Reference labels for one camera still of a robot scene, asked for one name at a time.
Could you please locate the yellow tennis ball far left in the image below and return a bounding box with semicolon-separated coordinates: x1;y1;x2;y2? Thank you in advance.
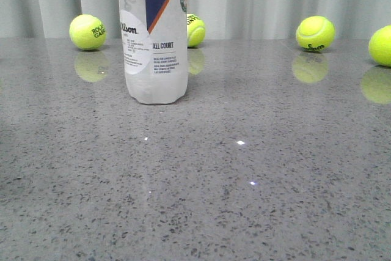
69;14;106;51

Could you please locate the clear Wilson tennis ball can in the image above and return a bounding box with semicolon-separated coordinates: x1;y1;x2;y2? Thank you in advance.
119;0;188;105

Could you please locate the yellow tennis ball far right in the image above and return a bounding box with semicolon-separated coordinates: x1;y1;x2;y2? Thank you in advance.
368;25;391;67

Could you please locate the yellow tennis ball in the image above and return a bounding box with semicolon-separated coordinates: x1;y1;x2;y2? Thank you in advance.
368;25;391;67
187;13;206;48
69;14;106;51
296;16;335;51

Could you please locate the yellow tennis ball centre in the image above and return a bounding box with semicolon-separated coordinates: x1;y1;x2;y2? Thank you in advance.
187;13;206;48

